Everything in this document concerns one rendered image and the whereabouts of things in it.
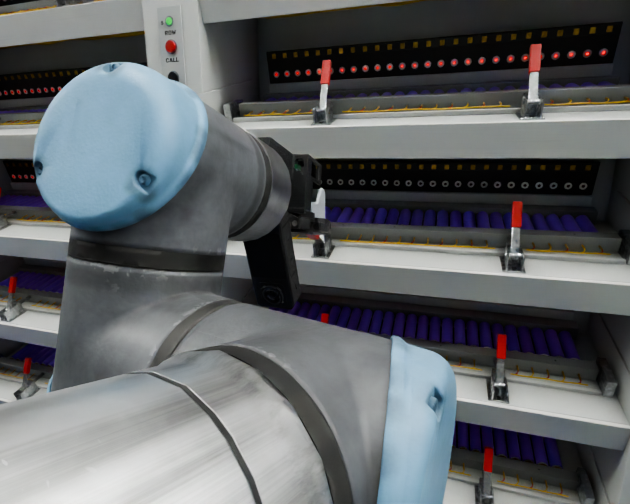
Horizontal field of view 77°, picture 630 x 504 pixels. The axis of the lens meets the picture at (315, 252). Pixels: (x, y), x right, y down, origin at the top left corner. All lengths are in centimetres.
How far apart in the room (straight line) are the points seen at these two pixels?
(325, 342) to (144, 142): 13
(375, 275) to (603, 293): 28
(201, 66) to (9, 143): 43
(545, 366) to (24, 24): 100
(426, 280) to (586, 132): 26
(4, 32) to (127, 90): 72
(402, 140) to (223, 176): 35
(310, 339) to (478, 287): 45
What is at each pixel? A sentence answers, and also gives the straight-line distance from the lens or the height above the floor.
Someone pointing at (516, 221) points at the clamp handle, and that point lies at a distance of 59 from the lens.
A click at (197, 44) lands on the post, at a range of 67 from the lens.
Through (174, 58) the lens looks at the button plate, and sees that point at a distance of 69.
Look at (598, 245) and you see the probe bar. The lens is 67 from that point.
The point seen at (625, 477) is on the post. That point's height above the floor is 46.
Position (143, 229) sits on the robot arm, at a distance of 22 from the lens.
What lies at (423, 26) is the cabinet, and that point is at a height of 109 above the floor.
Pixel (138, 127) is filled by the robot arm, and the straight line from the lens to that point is 22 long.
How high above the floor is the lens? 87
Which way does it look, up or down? 13 degrees down
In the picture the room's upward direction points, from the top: straight up
